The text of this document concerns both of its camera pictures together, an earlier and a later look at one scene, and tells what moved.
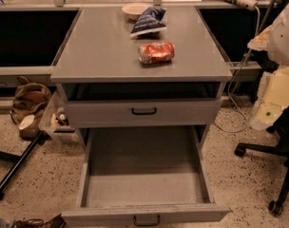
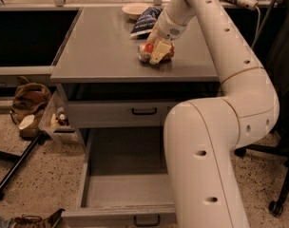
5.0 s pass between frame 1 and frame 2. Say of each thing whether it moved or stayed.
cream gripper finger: moved
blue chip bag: stayed
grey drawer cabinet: stayed
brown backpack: stayed
